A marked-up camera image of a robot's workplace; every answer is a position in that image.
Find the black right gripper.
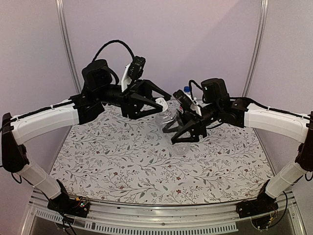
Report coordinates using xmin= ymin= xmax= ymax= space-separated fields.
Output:
xmin=162 ymin=101 xmax=221 ymax=142

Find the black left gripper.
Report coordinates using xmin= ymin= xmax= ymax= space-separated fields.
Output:
xmin=95 ymin=78 xmax=171 ymax=118

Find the blue label plastic bottle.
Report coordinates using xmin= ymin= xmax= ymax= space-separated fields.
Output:
xmin=180 ymin=91 xmax=194 ymax=110

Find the clear plastic bottle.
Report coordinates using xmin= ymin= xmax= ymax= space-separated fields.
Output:
xmin=154 ymin=106 xmax=190 ymax=156

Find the blue bottle cap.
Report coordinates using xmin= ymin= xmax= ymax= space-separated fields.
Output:
xmin=183 ymin=86 xmax=190 ymax=93

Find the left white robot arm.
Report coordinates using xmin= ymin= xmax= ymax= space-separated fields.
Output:
xmin=0 ymin=56 xmax=171 ymax=212

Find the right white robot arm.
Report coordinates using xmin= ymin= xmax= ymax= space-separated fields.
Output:
xmin=162 ymin=78 xmax=313 ymax=213

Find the floral patterned table mat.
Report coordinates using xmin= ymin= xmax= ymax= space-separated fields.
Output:
xmin=50 ymin=106 xmax=273 ymax=205

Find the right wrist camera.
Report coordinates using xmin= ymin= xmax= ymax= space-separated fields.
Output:
xmin=173 ymin=90 xmax=202 ymax=117

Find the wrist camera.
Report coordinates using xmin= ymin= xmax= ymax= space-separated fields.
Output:
xmin=173 ymin=90 xmax=202 ymax=117
xmin=121 ymin=56 xmax=146 ymax=92

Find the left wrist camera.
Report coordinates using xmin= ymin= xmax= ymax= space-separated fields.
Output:
xmin=121 ymin=56 xmax=146 ymax=92

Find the right black camera cable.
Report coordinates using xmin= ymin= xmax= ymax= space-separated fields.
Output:
xmin=188 ymin=79 xmax=205 ymax=101

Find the black camera cable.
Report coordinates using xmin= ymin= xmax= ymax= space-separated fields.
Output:
xmin=188 ymin=79 xmax=205 ymax=101
xmin=91 ymin=40 xmax=134 ymax=62

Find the left black camera cable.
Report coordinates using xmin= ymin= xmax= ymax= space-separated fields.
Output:
xmin=91 ymin=40 xmax=134 ymax=62

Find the aluminium front rail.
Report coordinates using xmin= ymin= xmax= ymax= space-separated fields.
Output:
xmin=21 ymin=190 xmax=306 ymax=235

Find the right aluminium corner post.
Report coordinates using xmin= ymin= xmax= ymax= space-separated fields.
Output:
xmin=242 ymin=0 xmax=269 ymax=97

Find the aluminium corner post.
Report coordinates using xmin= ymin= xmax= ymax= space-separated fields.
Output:
xmin=242 ymin=0 xmax=269 ymax=97
xmin=55 ymin=0 xmax=82 ymax=94

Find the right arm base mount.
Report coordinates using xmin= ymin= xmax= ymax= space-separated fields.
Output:
xmin=236 ymin=195 xmax=278 ymax=218

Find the left aluminium corner post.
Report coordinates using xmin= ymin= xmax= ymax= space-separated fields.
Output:
xmin=55 ymin=0 xmax=82 ymax=94

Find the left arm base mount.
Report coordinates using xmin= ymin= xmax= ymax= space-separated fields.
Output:
xmin=47 ymin=194 xmax=90 ymax=218

